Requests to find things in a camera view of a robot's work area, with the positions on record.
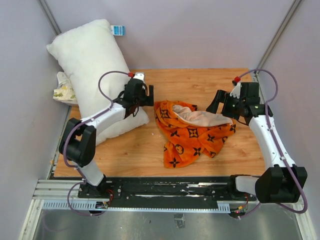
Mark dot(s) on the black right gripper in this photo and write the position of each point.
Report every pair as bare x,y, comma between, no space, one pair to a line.
220,97

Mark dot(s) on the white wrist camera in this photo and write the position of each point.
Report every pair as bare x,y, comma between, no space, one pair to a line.
139,76
236,91

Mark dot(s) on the blue white pillow label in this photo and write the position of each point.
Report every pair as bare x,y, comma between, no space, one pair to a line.
118,30

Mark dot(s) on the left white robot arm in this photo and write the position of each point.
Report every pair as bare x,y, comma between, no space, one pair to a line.
78,143

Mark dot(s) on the white printed cloth in basket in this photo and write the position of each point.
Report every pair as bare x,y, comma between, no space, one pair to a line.
64,89

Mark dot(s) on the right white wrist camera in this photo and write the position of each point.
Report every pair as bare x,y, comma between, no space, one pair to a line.
236,91

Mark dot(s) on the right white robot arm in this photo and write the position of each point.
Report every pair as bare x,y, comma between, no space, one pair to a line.
283,180

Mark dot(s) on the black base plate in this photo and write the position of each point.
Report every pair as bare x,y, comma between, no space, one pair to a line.
173,193

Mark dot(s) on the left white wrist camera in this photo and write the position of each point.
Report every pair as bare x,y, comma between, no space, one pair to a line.
139,76

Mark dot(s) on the orange flower-pattern pillowcase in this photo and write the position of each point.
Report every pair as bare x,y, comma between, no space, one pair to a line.
190,132

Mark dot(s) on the aluminium rail frame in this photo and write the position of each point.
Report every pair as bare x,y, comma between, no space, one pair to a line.
62,194

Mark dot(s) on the white plastic basket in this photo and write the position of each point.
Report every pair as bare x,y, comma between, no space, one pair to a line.
70,102

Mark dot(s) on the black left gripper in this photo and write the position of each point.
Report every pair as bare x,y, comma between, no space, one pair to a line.
147,100

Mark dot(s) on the white pillow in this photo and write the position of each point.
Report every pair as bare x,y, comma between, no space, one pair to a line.
91,59

